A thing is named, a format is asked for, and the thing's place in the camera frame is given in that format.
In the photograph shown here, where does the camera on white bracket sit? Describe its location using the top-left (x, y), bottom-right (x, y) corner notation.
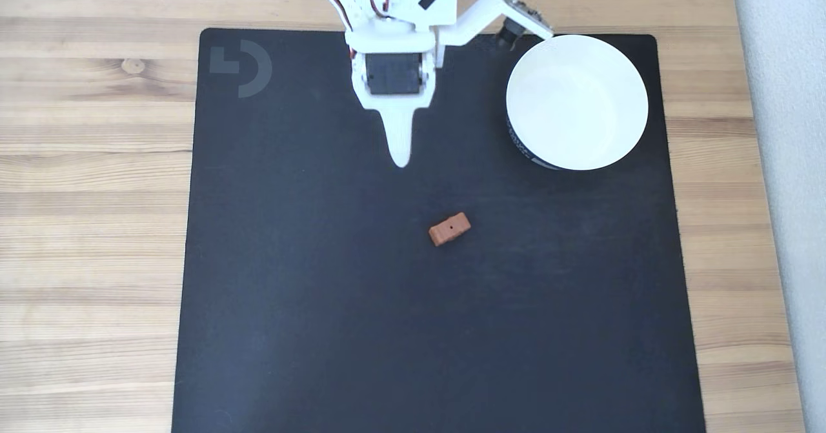
top-left (445, 0), bottom-right (554, 50)

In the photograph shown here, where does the white round plate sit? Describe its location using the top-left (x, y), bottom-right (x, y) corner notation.
top-left (505, 34), bottom-right (649, 172)

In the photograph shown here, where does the black mat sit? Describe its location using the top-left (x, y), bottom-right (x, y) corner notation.
top-left (171, 28), bottom-right (707, 433)

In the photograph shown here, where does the orange brick toy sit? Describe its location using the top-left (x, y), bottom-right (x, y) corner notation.
top-left (428, 212), bottom-right (472, 247)

